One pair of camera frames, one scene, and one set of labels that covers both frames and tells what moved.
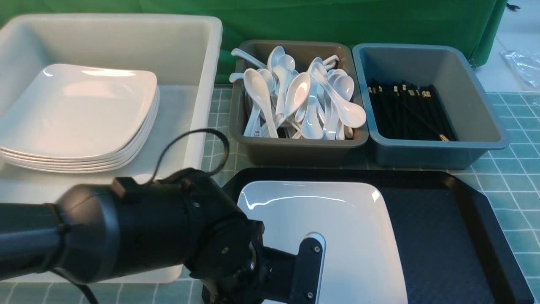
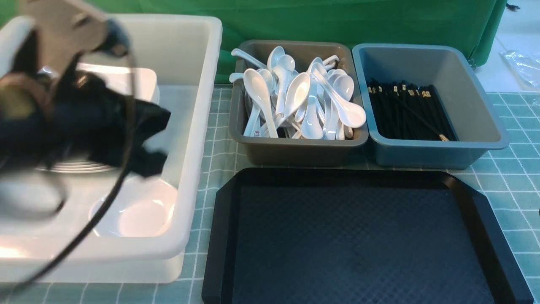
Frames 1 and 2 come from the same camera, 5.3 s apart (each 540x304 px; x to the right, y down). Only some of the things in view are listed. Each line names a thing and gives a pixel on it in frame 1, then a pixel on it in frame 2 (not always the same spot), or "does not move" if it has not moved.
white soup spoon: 352,114 does not move
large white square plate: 362,261 -> 142,84
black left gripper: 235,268 -> 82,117
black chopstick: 441,137 does not move
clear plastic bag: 525,64 does not move
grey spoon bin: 274,150 does not move
